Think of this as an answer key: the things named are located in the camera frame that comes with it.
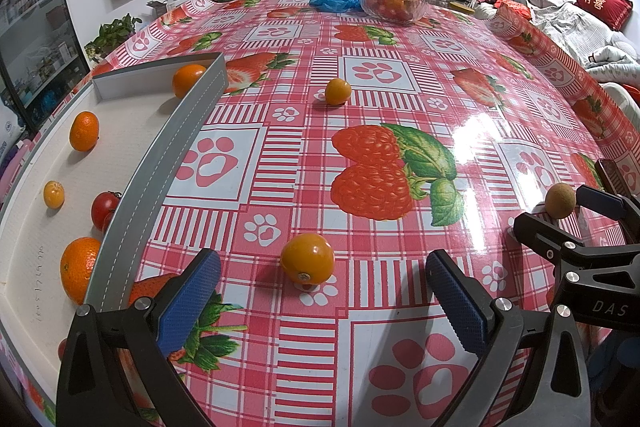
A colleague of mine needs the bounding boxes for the medium orange mandarin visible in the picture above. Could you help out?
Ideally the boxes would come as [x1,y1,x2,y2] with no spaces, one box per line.
[69,111,100,152]
[172,64,207,100]

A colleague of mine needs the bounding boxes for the glass display cabinet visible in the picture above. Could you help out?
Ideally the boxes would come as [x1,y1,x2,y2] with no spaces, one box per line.
[0,0,90,130]

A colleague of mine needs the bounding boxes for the small yellow orange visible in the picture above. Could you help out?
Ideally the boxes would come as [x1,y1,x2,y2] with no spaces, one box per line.
[280,232,335,286]

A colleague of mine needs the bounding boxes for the red checked strawberry tablecloth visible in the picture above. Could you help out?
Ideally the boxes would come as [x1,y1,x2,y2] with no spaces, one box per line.
[0,0,640,427]

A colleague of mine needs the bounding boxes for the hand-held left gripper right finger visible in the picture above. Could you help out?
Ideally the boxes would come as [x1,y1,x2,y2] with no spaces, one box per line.
[425,249,592,427]

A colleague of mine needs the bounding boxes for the clear glass bowl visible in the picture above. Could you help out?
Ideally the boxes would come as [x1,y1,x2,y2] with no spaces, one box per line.
[357,0,430,26]

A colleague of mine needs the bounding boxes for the red embroidered pillow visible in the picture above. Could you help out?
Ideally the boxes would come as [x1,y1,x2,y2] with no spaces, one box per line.
[575,0,634,31]

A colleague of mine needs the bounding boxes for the red package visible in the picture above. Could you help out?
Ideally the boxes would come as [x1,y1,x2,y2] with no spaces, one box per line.
[499,0,534,22]

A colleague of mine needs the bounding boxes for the small orange kumquat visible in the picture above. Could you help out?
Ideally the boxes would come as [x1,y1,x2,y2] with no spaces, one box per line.
[324,78,352,106]
[43,180,65,208]

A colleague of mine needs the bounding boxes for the large orange mandarin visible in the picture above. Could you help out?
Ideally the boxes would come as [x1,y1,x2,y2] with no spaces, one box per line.
[60,237,102,306]

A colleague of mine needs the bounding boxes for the grey blanket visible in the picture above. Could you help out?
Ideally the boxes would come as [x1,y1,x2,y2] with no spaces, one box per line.
[522,0,640,82]

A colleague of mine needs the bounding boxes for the purple package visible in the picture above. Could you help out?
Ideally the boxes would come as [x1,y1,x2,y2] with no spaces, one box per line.
[0,107,28,202]

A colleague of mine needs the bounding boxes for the red tomato with stem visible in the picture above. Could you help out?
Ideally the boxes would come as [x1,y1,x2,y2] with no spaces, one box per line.
[91,190,122,228]

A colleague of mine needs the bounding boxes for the brown kiwi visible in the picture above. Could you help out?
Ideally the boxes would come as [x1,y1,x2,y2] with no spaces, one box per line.
[544,183,577,220]

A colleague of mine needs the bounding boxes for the green potted plant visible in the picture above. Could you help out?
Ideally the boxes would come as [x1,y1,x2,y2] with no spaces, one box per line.
[85,13,144,58]

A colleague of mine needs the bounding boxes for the grey shallow box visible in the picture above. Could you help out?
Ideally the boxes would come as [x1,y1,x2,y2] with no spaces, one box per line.
[0,52,229,410]

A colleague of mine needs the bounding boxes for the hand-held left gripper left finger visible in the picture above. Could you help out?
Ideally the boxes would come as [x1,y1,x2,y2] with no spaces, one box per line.
[56,248,223,427]

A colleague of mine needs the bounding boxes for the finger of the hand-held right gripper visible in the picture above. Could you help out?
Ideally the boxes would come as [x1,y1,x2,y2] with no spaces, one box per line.
[513,212,640,269]
[575,185,640,230]

